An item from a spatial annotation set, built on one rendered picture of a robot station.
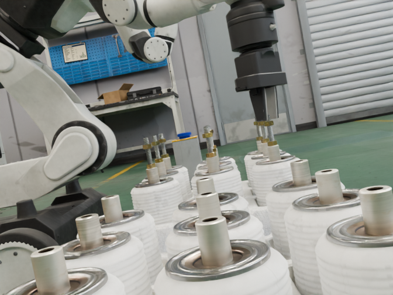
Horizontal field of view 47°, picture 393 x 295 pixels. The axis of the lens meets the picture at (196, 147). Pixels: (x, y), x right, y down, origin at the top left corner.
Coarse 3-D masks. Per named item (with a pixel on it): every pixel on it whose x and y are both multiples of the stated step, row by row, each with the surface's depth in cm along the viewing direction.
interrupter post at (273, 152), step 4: (268, 148) 85; (272, 148) 85; (276, 148) 85; (268, 152) 86; (272, 152) 85; (276, 152) 85; (268, 156) 86; (272, 156) 85; (276, 156) 85; (280, 156) 86; (272, 160) 85; (276, 160) 85
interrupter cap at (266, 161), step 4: (284, 156) 88; (288, 156) 87; (292, 156) 86; (260, 160) 88; (264, 160) 88; (268, 160) 88; (280, 160) 82; (284, 160) 82; (288, 160) 83; (256, 164) 86; (260, 164) 84; (264, 164) 83
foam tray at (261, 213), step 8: (248, 184) 115; (192, 192) 116; (248, 192) 99; (248, 200) 90; (256, 200) 92; (256, 208) 81; (264, 208) 80; (256, 216) 79; (264, 216) 79; (168, 224) 82; (264, 224) 79; (160, 232) 80; (168, 232) 80; (264, 232) 79; (160, 240) 80; (160, 248) 80
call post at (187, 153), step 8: (176, 144) 124; (184, 144) 124; (192, 144) 124; (176, 152) 124; (184, 152) 124; (192, 152) 124; (200, 152) 128; (176, 160) 125; (184, 160) 124; (192, 160) 124; (200, 160) 124; (192, 168) 124; (192, 176) 125
